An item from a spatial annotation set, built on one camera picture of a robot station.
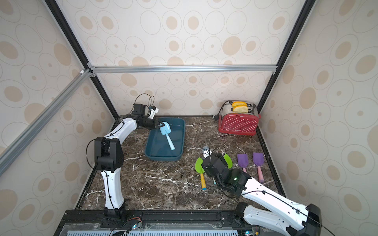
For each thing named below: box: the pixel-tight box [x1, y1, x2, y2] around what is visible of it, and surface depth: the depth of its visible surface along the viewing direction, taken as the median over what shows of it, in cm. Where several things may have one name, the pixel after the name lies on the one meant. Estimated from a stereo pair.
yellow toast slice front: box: [233, 105, 249, 114], surface depth 100 cm
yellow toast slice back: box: [231, 101, 248, 108], surface depth 102 cm
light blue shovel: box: [159, 121, 176, 151], surface depth 99 cm
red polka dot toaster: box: [218, 100, 261, 136], surface depth 102 cm
